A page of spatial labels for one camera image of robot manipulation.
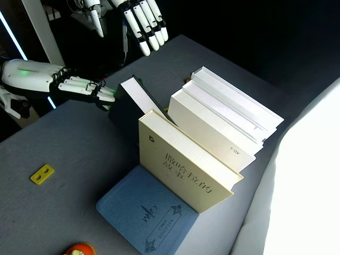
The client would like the grey table cloth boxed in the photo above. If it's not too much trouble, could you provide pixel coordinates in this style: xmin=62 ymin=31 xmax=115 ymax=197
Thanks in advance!
xmin=0 ymin=33 xmax=340 ymax=255

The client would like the orange toy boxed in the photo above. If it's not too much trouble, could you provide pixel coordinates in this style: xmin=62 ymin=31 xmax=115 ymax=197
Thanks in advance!
xmin=63 ymin=241 xmax=97 ymax=255

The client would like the yellow two-hole block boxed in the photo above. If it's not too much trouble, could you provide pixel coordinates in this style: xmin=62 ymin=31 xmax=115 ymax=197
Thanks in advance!
xmin=29 ymin=164 xmax=56 ymax=185

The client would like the glowing light strip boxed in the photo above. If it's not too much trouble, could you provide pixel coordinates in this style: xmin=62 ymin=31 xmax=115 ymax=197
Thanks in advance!
xmin=0 ymin=10 xmax=29 ymax=61

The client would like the dark green book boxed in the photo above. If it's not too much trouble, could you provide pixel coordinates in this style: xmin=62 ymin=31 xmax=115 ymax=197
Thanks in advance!
xmin=107 ymin=74 xmax=176 ymax=151

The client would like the blue notebook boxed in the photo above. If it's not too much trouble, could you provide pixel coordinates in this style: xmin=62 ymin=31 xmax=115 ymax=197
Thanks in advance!
xmin=95 ymin=164 xmax=200 ymax=255

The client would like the white backdrop sheet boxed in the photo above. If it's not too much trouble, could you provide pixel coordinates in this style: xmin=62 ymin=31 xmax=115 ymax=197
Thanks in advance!
xmin=230 ymin=76 xmax=340 ymax=255

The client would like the white stand post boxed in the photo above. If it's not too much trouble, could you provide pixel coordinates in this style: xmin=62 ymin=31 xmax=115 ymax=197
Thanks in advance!
xmin=20 ymin=0 xmax=65 ymax=67

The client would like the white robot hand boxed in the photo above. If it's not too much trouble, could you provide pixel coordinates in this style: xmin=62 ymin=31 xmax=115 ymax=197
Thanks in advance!
xmin=0 ymin=58 xmax=116 ymax=111
xmin=81 ymin=0 xmax=169 ymax=57

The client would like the white book with gold label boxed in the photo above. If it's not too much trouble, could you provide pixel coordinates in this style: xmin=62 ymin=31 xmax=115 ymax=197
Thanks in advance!
xmin=167 ymin=88 xmax=257 ymax=173

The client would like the cream hardcover book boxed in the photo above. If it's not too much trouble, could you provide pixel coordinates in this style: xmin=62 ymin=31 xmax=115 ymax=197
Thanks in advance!
xmin=138 ymin=108 xmax=245 ymax=214

